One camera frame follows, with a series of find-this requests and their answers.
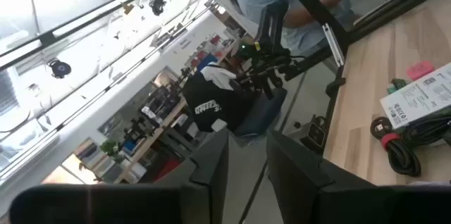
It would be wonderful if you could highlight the black ceiling device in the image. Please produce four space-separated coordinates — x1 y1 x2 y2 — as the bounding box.
47 58 73 80
149 0 171 16

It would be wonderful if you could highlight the black cable bundle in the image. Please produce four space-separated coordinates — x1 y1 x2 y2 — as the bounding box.
403 110 451 147

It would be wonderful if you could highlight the black cable coil red strap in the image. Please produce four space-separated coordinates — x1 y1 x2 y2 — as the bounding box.
369 116 422 178

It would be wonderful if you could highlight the green potted plant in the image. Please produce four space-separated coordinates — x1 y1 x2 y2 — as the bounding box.
100 139 123 158

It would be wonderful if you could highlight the wooden shelf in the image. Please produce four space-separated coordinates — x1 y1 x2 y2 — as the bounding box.
114 99 188 185

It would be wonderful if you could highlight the black frame bracket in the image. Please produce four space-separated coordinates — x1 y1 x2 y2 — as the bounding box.
325 77 347 99

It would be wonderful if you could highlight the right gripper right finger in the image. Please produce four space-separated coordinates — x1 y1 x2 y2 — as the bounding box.
266 130 451 224

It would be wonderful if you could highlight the silver metal strip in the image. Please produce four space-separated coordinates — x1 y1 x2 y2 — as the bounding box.
321 23 345 68

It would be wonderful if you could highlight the black metal table frame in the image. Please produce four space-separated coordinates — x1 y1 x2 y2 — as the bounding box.
274 0 451 154

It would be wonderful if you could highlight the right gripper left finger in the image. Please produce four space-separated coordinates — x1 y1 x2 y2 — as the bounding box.
8 128 230 224

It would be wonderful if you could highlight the red plastic block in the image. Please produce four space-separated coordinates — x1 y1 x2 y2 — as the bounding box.
406 60 435 81

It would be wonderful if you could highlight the white printed product box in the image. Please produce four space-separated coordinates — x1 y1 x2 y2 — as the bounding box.
379 62 451 130

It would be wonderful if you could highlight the white cloth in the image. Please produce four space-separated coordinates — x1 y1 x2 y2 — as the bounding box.
200 62 237 91

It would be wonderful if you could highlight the dark blue chair seat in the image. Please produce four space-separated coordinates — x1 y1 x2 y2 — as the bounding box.
234 87 288 137

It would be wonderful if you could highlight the black printed fabric bag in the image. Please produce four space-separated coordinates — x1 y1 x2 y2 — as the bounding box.
181 70 255 133

